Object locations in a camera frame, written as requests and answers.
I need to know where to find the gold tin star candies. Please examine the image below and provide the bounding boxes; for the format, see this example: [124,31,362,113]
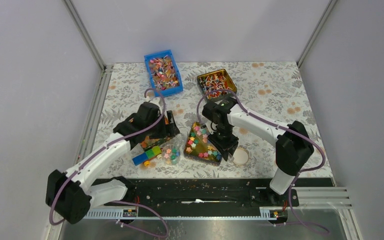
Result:
[183,121,222,166]

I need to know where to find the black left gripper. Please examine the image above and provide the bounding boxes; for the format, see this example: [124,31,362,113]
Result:
[146,111,180,140]

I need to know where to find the gold tin pastel candies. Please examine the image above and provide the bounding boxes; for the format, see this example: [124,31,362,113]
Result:
[140,128,174,151]

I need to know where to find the gold tin with lollipops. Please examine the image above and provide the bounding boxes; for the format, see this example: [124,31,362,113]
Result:
[196,69,238,102]

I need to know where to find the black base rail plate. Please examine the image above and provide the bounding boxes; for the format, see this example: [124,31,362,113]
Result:
[92,178,301,219]

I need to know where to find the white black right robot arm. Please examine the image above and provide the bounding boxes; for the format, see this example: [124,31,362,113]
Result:
[202,97,315,206]

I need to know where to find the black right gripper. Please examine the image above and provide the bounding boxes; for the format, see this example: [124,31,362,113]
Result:
[208,124,240,162]

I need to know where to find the floral tablecloth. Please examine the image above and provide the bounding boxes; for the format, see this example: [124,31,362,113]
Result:
[94,61,323,179]

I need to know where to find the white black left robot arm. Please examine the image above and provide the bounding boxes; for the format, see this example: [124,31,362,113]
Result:
[45,101,180,225]

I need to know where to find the blue plastic candy bin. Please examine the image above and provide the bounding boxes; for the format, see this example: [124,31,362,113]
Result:
[144,49,184,97]

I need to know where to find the colourful toy block truck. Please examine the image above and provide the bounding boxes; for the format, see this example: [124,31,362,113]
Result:
[132,146,162,167]

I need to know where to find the white round jar lid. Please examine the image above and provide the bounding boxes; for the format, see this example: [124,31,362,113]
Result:
[232,147,250,166]

